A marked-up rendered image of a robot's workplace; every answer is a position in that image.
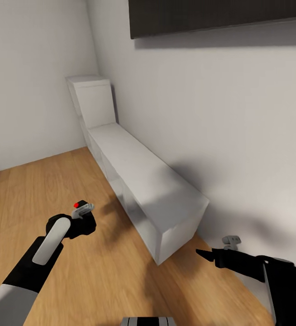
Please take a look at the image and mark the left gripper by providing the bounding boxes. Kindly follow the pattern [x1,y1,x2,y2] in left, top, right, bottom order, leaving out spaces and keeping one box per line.
[69,215,96,240]

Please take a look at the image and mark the digital camera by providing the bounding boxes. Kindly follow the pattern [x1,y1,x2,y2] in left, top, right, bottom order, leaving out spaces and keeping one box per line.
[74,200,96,235]

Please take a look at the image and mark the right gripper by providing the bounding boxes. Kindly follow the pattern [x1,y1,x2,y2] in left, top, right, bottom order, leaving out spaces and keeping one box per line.
[196,248,247,276]

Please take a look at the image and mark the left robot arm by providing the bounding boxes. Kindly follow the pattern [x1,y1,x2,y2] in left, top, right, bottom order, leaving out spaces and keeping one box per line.
[0,203,96,326]

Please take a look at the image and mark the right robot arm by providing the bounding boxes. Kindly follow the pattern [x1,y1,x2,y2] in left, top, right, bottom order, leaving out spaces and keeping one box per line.
[196,235,296,326]

